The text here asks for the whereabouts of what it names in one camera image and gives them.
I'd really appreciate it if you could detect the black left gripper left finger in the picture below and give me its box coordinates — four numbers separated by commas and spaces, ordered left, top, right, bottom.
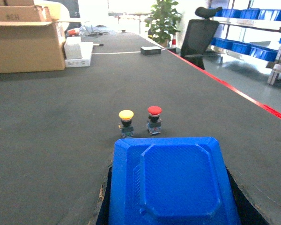
95, 161, 112, 225

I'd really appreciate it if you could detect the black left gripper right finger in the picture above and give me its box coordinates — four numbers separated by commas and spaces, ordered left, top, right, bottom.
226, 169, 268, 225

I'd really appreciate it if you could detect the yellow mushroom push button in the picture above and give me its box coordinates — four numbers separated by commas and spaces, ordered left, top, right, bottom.
118, 109, 134, 138

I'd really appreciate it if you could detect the black table mat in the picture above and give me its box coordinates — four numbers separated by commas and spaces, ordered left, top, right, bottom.
0, 33, 281, 225

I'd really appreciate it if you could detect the red mushroom push button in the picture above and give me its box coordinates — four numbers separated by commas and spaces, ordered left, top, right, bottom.
147, 105, 162, 135

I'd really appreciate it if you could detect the flat white box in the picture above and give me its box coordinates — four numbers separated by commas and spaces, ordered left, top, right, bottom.
65, 42, 93, 68

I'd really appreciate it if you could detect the black rectangular box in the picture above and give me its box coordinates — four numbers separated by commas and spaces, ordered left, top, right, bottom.
140, 46, 161, 56

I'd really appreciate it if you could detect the small white box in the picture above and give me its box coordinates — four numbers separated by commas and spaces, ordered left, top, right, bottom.
64, 37, 82, 60

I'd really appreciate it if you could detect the steel rack with blue bins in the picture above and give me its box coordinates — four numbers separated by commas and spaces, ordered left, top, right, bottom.
210, 0, 281, 85

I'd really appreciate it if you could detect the black office chair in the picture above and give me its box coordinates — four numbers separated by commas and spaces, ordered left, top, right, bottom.
180, 7, 222, 70

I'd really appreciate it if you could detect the large brown cardboard box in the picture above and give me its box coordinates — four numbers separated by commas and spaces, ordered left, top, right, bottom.
0, 0, 81, 74

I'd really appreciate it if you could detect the green potted plant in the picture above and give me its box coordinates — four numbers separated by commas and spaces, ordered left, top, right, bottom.
146, 0, 182, 47

